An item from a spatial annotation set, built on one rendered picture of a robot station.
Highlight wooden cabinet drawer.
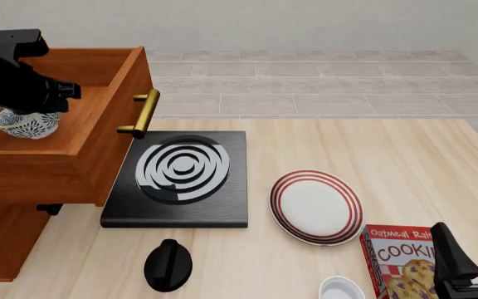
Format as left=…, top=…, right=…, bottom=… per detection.
left=0, top=46, right=155, bottom=208

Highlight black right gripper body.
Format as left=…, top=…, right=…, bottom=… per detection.
left=434, top=277, right=478, bottom=299

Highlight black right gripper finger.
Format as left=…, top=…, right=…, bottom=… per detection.
left=429, top=221, right=478, bottom=291

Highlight dark drawer handle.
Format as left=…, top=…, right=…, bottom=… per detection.
left=35, top=203, right=64, bottom=217

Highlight brass drawer handle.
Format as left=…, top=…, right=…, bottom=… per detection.
left=116, top=88, right=162, bottom=140

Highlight wooden cabinet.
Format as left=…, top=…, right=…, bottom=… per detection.
left=0, top=201, right=54, bottom=283

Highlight blue-white patterned bowl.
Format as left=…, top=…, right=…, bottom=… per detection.
left=0, top=107, right=62, bottom=140

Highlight flat black stove plate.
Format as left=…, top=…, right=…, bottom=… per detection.
left=99, top=130, right=250, bottom=229

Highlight round black stove knob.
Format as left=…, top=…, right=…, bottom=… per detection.
left=143, top=238, right=194, bottom=294

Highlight small white bowl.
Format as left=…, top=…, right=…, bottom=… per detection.
left=318, top=275, right=367, bottom=299

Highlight white plate with red rings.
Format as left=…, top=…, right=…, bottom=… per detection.
left=268, top=169, right=366, bottom=248

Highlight red cookie box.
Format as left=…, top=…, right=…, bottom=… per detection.
left=359, top=223, right=444, bottom=299

